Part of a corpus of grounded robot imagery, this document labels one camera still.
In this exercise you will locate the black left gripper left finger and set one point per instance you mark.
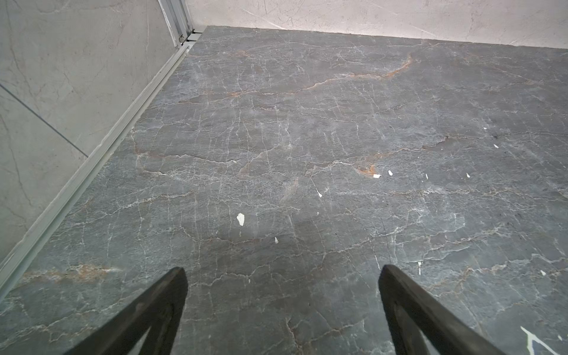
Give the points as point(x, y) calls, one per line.
point(153, 316)

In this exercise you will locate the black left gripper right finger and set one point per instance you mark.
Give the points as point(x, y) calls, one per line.
point(414, 316)

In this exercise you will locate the aluminium frame rail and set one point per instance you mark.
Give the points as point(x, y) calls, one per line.
point(74, 76)

